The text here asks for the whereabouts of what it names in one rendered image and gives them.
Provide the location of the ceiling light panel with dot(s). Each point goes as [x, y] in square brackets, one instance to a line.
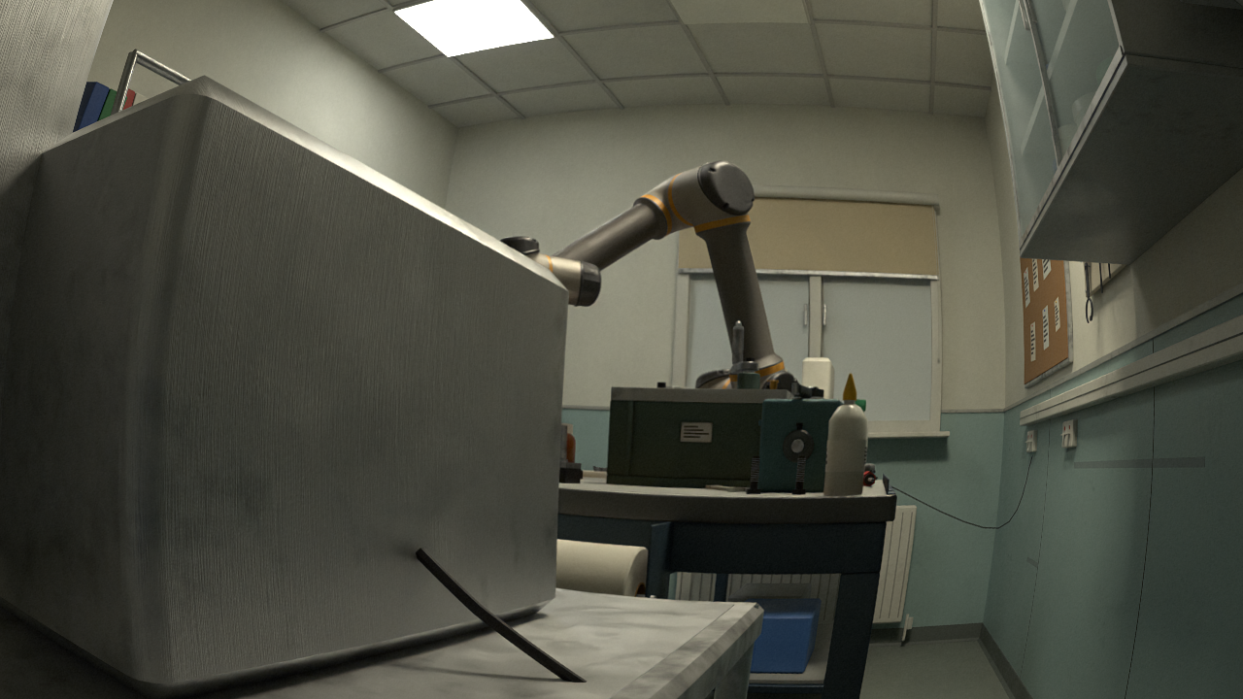
[474, 23]

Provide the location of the dark blue work table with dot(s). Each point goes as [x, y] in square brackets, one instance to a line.
[728, 544]

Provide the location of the cork notice board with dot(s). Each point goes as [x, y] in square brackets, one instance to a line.
[1045, 318]

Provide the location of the large grey metal box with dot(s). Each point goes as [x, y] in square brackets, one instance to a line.
[282, 388]

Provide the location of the grey metal cabinet box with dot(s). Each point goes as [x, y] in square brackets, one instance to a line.
[680, 432]

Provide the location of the white squeeze bottle yellow tip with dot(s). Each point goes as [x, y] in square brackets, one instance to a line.
[846, 447]

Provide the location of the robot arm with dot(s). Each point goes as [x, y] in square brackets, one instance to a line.
[680, 209]

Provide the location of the white paper roll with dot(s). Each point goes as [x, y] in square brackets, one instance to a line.
[600, 567]

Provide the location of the glass-door wall cupboard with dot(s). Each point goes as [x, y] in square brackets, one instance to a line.
[1107, 107]

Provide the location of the blue plastic bin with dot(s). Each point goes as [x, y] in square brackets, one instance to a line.
[785, 636]

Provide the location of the orange small bottle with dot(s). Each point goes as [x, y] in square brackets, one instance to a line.
[569, 447]

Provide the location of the teal tablet press body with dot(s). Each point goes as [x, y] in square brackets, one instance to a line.
[791, 442]

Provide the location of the metal rail frame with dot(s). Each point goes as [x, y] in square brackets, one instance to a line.
[146, 73]

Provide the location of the window with beige blind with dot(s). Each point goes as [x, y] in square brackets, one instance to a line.
[835, 311]

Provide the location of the blue binder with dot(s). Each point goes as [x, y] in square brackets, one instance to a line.
[92, 105]

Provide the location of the white cylinder container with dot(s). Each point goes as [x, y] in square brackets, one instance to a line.
[817, 377]

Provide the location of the green binder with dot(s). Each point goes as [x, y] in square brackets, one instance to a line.
[111, 101]

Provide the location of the black crank knob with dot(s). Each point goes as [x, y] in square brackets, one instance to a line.
[798, 445]

